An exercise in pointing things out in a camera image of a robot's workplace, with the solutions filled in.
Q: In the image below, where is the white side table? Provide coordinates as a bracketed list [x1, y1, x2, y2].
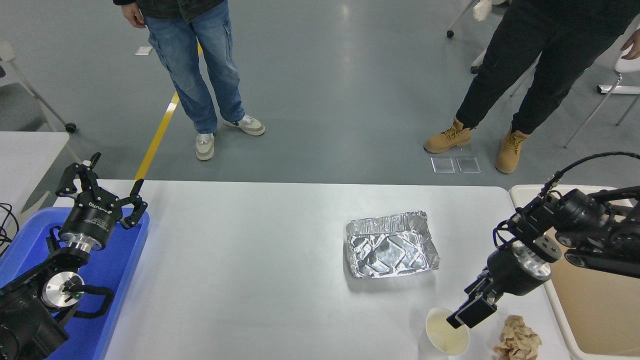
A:
[0, 132, 81, 221]

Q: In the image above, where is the white shell chair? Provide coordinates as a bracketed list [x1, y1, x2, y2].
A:
[510, 15, 640, 148]

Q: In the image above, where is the crinkled foil tray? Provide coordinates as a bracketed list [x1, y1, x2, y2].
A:
[344, 210, 441, 279]

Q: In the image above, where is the person in black trousers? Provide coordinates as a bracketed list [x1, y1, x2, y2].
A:
[423, 0, 640, 175]

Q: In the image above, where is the white metal floor bar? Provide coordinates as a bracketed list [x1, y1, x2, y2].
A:
[596, 84, 640, 95]

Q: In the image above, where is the black cable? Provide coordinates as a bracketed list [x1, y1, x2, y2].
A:
[0, 202, 20, 256]

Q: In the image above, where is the white tissue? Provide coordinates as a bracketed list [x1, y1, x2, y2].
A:
[472, 0, 494, 22]

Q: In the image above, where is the crumpled tan paper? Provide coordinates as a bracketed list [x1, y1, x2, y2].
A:
[493, 315, 543, 360]

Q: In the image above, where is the person's hand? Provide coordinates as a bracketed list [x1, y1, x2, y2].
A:
[121, 2, 147, 29]
[620, 29, 640, 60]

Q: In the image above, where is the yellow floor tape line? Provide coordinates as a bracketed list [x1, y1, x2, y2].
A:
[134, 45, 202, 181]

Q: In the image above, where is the white paper cup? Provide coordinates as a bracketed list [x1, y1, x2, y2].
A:
[418, 307, 470, 360]

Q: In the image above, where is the grey wheeled chair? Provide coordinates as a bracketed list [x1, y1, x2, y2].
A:
[0, 41, 77, 134]

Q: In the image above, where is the person in blue trousers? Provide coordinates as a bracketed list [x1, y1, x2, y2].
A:
[112, 0, 266, 162]

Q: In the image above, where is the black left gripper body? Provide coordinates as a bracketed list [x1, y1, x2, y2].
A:
[58, 199, 124, 249]

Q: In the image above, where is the blue plastic tray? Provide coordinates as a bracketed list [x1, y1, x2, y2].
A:
[0, 206, 150, 360]

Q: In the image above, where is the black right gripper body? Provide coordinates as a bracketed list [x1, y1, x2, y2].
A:
[486, 248, 551, 297]

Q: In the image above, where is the large pale bin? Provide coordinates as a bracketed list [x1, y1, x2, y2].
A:
[508, 183, 640, 360]

